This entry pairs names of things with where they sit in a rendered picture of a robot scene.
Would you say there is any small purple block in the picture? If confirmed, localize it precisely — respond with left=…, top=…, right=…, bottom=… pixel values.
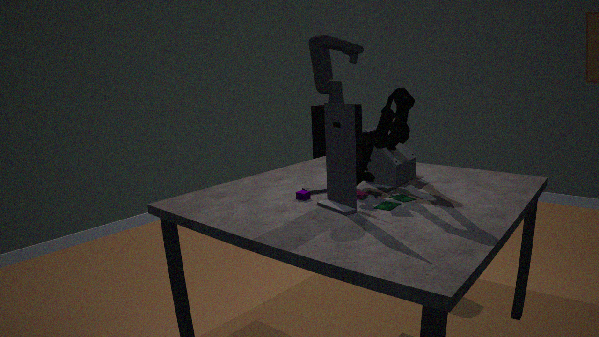
left=296, top=190, right=311, bottom=201

